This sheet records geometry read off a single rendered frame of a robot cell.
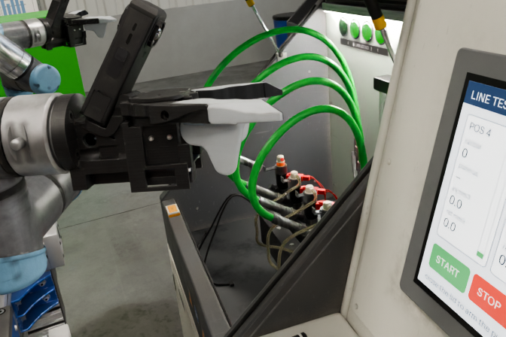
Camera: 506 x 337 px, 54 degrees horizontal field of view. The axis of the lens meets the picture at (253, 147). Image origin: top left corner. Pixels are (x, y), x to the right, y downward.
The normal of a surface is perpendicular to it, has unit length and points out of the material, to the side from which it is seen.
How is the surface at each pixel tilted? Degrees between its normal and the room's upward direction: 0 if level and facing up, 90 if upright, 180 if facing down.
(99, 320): 0
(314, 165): 90
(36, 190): 51
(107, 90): 82
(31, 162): 111
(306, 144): 90
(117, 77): 82
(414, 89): 76
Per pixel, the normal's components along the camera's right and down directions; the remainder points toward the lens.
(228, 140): -0.59, 0.23
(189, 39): 0.39, 0.29
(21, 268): 0.73, 0.22
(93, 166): -0.05, 0.23
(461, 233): -0.94, -0.04
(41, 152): -0.02, 0.46
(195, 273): -0.09, -0.93
